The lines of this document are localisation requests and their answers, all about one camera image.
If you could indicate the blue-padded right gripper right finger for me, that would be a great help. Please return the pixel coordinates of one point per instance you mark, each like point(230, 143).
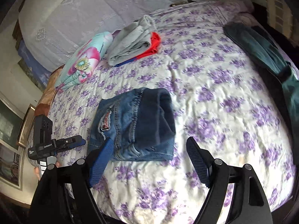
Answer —
point(201, 160)

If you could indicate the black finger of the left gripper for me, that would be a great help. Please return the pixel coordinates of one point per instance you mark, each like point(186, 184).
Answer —
point(67, 144)

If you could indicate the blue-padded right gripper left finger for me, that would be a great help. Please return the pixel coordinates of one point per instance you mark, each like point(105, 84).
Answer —
point(100, 159)

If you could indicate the blue denim jeans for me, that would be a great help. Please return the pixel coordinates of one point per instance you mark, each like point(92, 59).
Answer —
point(140, 124)

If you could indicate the person's left hand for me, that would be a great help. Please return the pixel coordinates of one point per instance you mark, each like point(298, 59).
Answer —
point(37, 171)

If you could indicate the purple floral bedspread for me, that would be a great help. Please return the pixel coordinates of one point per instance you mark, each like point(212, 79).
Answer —
point(218, 98)

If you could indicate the floral folded blanket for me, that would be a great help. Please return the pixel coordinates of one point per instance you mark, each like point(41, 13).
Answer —
point(84, 61)

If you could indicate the dark green fleece garment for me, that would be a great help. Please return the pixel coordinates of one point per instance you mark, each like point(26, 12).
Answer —
point(275, 71)

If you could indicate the grey folded sweatpants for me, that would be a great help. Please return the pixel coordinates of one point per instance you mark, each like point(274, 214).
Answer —
point(131, 41)

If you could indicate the red and blue folded garment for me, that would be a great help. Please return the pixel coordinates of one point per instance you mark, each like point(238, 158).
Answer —
point(155, 41)

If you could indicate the lilac lace pillow cover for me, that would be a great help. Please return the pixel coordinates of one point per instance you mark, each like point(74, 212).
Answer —
point(53, 29)

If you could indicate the framed picture on wall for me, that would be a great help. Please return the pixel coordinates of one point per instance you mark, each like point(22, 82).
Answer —
point(12, 154)

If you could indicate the brown wooden bed frame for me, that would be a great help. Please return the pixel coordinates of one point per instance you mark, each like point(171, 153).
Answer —
point(46, 80)

